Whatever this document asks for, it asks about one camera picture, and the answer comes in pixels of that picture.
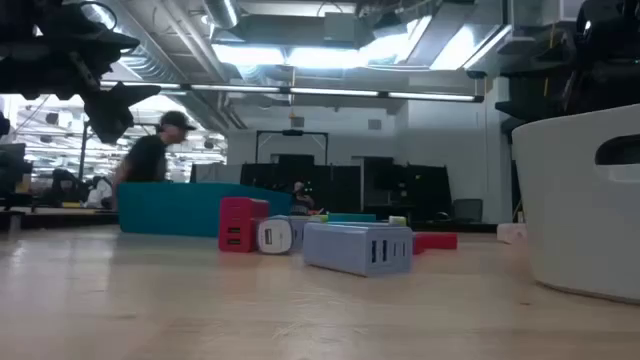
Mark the white plastic bin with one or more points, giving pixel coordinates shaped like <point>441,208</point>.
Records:
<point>565,210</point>

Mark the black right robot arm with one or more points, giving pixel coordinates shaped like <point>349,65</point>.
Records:
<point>630,50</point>

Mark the wooden workbench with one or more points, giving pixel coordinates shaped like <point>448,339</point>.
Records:
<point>55,212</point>

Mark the black partition wall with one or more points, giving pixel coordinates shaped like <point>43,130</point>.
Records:
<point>340,185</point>

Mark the silver ribbed air duct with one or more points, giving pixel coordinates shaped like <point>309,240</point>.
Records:
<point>150,60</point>

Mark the pink USB charger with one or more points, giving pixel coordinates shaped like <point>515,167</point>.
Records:
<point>510,233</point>

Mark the black gantry frame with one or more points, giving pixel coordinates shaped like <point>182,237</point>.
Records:
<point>83,150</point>
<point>292,132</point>

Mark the teal USB charger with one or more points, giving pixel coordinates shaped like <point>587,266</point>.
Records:
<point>350,218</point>

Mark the long suspended light strip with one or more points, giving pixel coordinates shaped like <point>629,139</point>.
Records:
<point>330,92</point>

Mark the grey ceiling box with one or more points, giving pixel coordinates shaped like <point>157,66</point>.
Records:
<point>340,27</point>

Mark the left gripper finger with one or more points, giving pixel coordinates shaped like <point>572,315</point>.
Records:
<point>111,120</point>
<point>130,92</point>

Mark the red USB charger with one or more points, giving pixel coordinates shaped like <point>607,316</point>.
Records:
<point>437,241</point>
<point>240,220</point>

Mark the person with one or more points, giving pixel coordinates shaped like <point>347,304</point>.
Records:
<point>65,187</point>
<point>147,157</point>
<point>301,200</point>

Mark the black monitor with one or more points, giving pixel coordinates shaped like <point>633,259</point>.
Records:
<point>12,165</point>

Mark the lavender USB charger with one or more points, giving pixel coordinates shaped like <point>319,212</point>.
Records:
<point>300,232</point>
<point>340,247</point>

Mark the green USB charger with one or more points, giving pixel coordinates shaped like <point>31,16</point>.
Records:
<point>318,218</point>
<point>397,220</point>

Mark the white USB charger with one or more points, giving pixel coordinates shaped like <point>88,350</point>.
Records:
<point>275,235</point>

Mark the white ceiling unit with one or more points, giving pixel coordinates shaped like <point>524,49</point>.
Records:
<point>540,12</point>

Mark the teal plastic bin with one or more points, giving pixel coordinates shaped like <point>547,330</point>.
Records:
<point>170,210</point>

